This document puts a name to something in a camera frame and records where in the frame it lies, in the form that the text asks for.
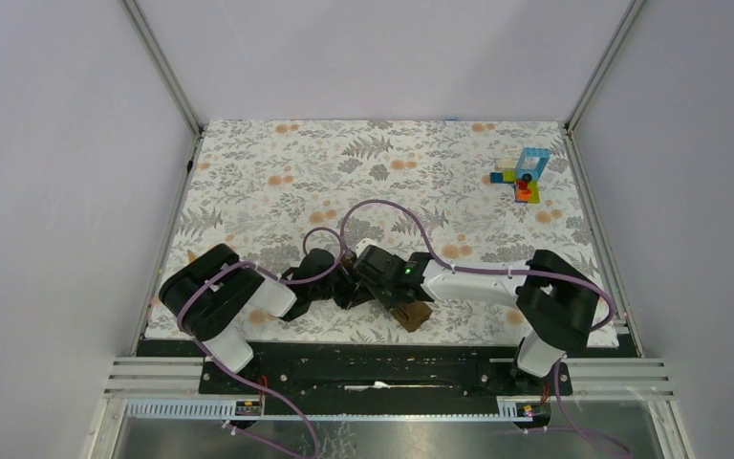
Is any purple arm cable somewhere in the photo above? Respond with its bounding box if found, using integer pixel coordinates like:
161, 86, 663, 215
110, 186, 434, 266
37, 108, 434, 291
338, 199, 635, 459
175, 227, 351, 459

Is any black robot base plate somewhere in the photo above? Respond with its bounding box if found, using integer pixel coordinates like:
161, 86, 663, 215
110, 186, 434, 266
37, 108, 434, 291
136, 340, 637, 416

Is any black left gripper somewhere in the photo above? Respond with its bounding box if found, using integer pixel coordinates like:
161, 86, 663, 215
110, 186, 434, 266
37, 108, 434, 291
309, 259, 374, 310

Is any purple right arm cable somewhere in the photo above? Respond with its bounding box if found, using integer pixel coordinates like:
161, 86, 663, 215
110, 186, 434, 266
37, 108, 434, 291
338, 199, 635, 459

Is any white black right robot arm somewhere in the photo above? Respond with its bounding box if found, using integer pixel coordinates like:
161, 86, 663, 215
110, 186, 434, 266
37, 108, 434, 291
353, 239, 601, 394

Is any floral patterned table mat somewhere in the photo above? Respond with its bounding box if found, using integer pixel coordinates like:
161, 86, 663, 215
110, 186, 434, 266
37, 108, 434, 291
145, 120, 620, 348

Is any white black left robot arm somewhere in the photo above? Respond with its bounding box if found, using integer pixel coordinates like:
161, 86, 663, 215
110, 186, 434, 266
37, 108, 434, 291
158, 244, 369, 393

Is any white slotted cable duct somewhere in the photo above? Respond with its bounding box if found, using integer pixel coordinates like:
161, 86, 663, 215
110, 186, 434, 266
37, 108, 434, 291
126, 396, 551, 424

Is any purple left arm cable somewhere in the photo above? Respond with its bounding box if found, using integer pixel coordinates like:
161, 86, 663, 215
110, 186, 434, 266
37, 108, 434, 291
175, 227, 351, 459

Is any colourful toy block structure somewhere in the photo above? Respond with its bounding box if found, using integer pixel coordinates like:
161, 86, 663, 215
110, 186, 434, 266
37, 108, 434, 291
487, 146, 551, 205

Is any brown cloth napkin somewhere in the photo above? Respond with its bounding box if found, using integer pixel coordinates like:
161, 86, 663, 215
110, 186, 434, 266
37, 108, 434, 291
390, 301, 432, 333

